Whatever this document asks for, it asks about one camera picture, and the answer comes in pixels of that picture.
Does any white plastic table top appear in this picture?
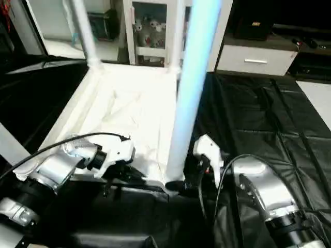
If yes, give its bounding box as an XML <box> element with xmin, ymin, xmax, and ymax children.
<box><xmin>13</xmin><ymin>62</ymin><xmax>192</xmax><ymax>189</ymax></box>

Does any black mat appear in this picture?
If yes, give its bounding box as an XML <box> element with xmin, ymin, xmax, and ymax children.
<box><xmin>0</xmin><ymin>54</ymin><xmax>331</xmax><ymax>248</ymax></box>

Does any white drawer unit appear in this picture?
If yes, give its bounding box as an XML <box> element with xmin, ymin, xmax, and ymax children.
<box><xmin>216</xmin><ymin>44</ymin><xmax>299</xmax><ymax>77</ymax></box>

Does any white glass door cabinet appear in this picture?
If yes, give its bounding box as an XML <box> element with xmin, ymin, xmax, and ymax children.
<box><xmin>123</xmin><ymin>0</ymin><xmax>233</xmax><ymax>72</ymax></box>

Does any clear plastic storage box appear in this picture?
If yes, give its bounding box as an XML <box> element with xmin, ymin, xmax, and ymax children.
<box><xmin>88</xmin><ymin>8</ymin><xmax>119</xmax><ymax>42</ymax></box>

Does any black speaker box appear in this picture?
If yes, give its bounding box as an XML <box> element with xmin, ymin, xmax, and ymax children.
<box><xmin>230</xmin><ymin>10</ymin><xmax>275</xmax><ymax>41</ymax></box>

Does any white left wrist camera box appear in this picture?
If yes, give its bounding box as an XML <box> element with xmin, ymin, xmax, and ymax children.
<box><xmin>96</xmin><ymin>137</ymin><xmax>136</xmax><ymax>179</ymax></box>

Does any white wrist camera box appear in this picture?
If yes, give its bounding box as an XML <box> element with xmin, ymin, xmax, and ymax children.
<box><xmin>96</xmin><ymin>137</ymin><xmax>136</xmax><ymax>179</ymax></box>
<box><xmin>192</xmin><ymin>134</ymin><xmax>224</xmax><ymax>187</ymax></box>

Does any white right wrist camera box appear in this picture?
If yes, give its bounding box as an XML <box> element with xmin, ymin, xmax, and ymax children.
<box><xmin>192</xmin><ymin>134</ymin><xmax>224</xmax><ymax>187</ymax></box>

